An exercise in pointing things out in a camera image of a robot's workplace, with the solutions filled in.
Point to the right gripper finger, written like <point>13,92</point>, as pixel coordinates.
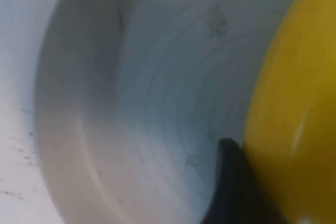
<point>236,197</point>

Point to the yellow plastic banana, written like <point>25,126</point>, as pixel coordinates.
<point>302,108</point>

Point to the grey round plate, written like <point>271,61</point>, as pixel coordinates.
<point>131,103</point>

